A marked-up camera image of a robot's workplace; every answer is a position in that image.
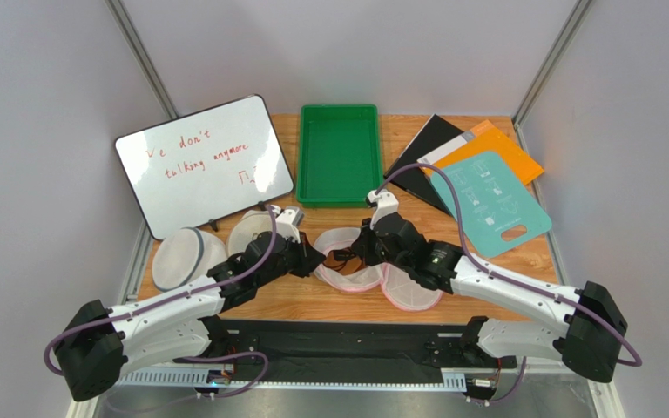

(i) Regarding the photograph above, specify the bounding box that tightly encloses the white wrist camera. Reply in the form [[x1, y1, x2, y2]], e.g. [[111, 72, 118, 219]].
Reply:
[[268, 205, 305, 243], [366, 189, 399, 230]]

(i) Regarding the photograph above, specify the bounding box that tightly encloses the black notebook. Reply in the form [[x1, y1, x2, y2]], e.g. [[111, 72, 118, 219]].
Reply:
[[383, 114, 467, 214]]

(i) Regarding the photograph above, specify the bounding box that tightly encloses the whiteboard with red writing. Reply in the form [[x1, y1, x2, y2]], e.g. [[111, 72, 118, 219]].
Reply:
[[115, 94, 294, 240]]

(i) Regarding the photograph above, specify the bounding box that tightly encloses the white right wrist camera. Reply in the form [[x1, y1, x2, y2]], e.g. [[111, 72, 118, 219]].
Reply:
[[366, 189, 399, 230]]

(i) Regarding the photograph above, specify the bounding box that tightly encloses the black and orange bra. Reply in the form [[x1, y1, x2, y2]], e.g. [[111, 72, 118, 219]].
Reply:
[[322, 247, 365, 275]]

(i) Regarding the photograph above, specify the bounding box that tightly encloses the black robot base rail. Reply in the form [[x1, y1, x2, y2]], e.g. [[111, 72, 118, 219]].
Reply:
[[201, 316, 518, 384]]

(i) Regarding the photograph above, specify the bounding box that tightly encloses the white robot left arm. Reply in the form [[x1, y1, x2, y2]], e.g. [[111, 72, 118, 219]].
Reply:
[[48, 232, 326, 401]]

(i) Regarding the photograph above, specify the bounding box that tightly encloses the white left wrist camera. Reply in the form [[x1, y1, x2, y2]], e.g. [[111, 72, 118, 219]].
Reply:
[[268, 205, 305, 243]]

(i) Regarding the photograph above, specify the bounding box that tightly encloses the white slotted cable duct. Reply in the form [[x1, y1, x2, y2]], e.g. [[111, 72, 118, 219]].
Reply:
[[118, 370, 468, 391]]

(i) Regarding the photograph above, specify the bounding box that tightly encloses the orange notebook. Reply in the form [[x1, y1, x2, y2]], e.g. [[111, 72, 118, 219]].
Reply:
[[417, 120, 544, 185]]

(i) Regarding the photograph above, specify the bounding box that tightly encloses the green plastic tray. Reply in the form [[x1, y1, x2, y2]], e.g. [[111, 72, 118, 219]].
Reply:
[[295, 104, 382, 208]]

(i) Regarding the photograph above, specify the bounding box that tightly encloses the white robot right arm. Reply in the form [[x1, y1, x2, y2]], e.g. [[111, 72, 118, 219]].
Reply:
[[351, 213, 628, 383]]

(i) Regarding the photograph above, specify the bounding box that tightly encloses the white mesh laundry bag pink zipper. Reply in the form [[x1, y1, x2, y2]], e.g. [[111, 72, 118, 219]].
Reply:
[[314, 227, 442, 312]]

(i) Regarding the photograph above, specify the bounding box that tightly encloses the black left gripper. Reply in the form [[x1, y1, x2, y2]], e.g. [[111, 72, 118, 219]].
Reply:
[[256, 229, 326, 287]]

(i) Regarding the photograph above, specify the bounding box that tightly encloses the teal plastic board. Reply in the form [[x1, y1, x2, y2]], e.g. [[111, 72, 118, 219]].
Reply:
[[429, 152, 552, 258]]

